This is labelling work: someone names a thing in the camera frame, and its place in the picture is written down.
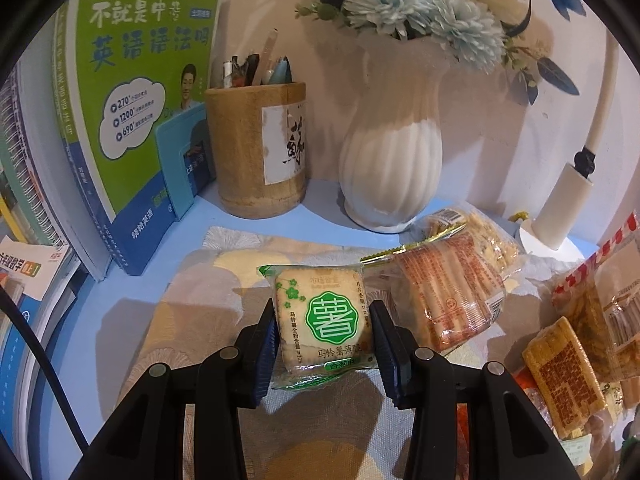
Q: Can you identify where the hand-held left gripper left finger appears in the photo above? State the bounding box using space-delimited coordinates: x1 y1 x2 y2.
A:
70 305 281 480

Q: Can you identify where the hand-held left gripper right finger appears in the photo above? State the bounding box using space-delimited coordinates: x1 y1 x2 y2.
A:
367 300 583 480

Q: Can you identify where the green potato cracker packet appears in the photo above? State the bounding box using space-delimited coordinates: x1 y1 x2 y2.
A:
257 262 378 391

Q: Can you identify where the cake slice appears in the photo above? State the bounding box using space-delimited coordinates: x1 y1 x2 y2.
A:
522 316 626 441

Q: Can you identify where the orange biscuit stick packet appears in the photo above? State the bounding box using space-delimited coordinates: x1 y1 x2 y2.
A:
360 232 506 353

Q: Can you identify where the patterned cloth mat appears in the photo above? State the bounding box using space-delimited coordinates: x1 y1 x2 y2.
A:
112 225 551 480

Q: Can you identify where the small cracker packet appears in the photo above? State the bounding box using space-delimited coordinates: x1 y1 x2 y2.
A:
410 207 523 281

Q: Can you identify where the white ribbed vase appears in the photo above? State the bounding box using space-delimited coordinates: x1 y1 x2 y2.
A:
339 35 451 233

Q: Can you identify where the wooden pen holder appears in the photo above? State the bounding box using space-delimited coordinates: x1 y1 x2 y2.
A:
204 81 308 219

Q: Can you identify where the clear snack packet green label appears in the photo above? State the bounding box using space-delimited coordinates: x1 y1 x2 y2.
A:
555 435 603 468

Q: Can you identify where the small blue card box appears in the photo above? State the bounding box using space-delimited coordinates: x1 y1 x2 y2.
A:
154 102 211 221

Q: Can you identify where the red white snack bag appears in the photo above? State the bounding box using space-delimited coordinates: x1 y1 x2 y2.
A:
550 212 640 386

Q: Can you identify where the white desk lamp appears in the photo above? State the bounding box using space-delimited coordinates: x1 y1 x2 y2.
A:
517 35 640 256

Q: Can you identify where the blue book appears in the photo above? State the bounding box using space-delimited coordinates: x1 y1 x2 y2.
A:
0 260 96 461

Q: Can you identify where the white orange textbook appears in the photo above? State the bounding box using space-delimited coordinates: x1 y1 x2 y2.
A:
0 232 71 306

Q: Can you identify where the grey green book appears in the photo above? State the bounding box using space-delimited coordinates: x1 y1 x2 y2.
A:
52 10 113 273

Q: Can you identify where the spiral bound notebook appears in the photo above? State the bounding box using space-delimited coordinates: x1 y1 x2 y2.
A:
0 55 71 248

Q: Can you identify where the green study book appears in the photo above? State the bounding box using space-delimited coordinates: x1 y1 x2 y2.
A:
65 0 223 276

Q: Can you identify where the artificial blue flower bouquet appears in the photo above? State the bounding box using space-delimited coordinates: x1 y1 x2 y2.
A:
295 0 588 106

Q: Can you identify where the black cable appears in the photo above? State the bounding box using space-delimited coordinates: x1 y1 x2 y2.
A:
0 280 88 456

